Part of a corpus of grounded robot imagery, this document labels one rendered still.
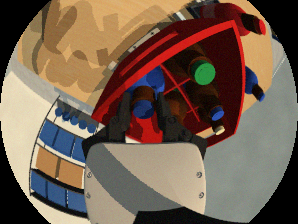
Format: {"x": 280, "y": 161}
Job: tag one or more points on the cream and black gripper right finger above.
{"x": 174, "y": 131}

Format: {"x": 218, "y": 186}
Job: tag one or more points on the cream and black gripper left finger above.
{"x": 115, "y": 130}

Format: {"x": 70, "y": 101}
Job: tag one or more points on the brown bottle with cream cap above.
{"x": 217, "y": 125}

